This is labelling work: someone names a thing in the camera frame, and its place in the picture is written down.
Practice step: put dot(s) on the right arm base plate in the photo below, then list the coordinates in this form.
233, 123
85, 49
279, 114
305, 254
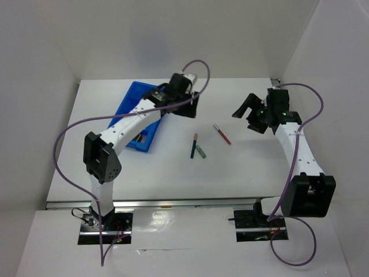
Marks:
255, 228

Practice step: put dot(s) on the blue plastic organizer bin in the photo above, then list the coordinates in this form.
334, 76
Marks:
131, 99

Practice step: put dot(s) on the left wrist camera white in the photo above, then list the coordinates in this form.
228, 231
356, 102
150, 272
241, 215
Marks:
192, 79

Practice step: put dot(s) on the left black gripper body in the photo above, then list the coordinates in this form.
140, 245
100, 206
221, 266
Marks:
186, 96

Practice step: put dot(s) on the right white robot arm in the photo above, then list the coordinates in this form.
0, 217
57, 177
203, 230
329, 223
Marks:
308, 191

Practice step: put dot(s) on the red lip gloss tube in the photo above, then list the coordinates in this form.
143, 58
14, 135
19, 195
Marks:
222, 134

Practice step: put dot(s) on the dark green gold mascara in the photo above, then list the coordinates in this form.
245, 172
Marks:
193, 145

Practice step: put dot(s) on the front aluminium rail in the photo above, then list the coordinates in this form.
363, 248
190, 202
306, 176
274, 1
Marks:
161, 203

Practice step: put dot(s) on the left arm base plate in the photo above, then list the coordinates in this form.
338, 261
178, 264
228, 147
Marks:
118, 227

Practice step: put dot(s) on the green transparent lip balm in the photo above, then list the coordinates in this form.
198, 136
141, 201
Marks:
200, 151

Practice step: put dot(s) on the eyeshadow palette clear case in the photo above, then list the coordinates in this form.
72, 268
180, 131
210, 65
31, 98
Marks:
140, 138

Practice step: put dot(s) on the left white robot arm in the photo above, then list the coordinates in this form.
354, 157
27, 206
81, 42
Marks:
101, 150

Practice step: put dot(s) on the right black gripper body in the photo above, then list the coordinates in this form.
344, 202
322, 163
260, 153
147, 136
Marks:
259, 118

